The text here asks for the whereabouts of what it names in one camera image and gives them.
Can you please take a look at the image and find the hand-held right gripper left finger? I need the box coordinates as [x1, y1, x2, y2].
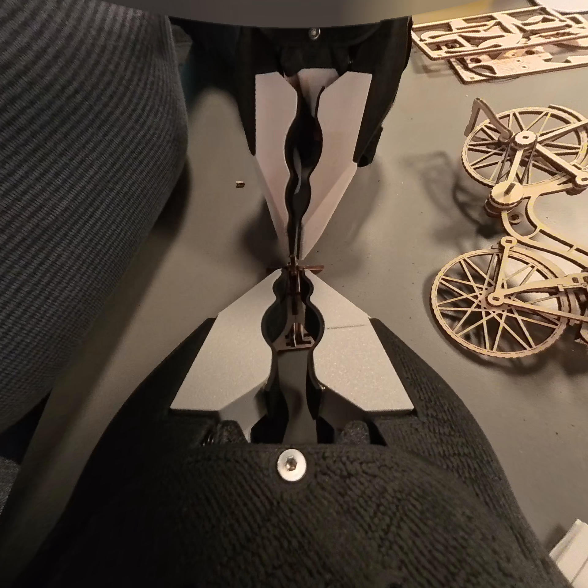
[170, 271, 295, 421]

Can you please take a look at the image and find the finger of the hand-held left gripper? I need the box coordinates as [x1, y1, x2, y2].
[255, 70, 300, 243]
[298, 69, 374, 256]

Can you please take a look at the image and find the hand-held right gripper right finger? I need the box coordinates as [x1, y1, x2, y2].
[301, 272, 414, 430]

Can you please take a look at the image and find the small wooden model stand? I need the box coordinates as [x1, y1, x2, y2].
[267, 262, 325, 352]

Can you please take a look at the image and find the wooden bicycle model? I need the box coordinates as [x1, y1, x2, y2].
[429, 98, 588, 359]

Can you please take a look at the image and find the white plate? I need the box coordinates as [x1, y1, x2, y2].
[528, 0, 588, 12]

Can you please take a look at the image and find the white instruction booklet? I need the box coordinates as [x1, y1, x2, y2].
[549, 519, 588, 588]

